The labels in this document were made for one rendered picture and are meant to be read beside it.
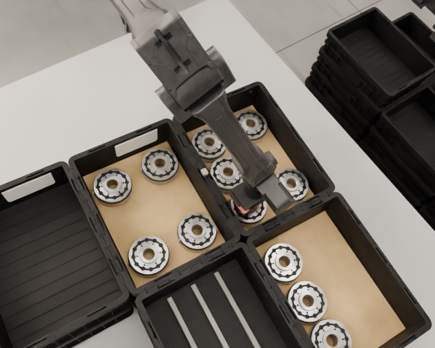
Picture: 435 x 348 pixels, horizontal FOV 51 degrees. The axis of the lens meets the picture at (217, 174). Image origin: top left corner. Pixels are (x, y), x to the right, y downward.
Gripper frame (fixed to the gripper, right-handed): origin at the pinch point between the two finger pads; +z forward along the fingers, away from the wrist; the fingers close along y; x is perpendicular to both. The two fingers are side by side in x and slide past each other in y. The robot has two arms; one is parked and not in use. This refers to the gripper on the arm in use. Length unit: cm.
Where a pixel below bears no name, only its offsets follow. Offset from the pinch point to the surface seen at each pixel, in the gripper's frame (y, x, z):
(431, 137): 107, -7, 49
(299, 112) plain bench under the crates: 43, 22, 17
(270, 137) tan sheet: 20.1, 14.7, 4.2
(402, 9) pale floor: 198, 75, 88
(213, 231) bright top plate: -12.5, -1.3, 0.9
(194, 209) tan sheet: -12.4, 7.4, 4.1
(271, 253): -2.7, -14.5, 1.2
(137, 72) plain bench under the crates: 3, 65, 17
